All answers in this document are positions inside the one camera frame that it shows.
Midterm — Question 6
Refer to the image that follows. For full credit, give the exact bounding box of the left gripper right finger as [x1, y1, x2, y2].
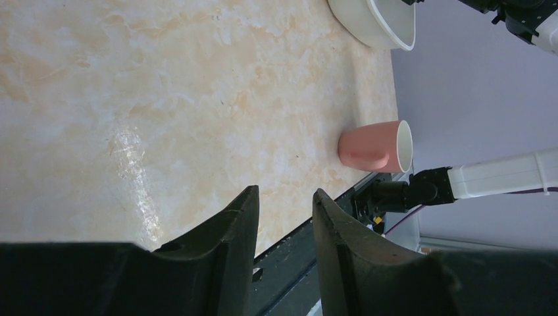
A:
[313, 189, 557, 315]

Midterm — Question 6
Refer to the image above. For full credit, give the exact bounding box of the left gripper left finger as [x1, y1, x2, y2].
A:
[1, 186, 259, 315]

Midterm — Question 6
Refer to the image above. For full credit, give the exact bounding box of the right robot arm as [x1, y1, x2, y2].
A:
[329, 1, 557, 226]

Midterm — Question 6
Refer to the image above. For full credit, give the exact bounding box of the pink mug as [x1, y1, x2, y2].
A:
[338, 120, 413, 173]

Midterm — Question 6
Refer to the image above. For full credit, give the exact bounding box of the white plastic tub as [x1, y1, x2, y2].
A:
[328, 0, 418, 51]

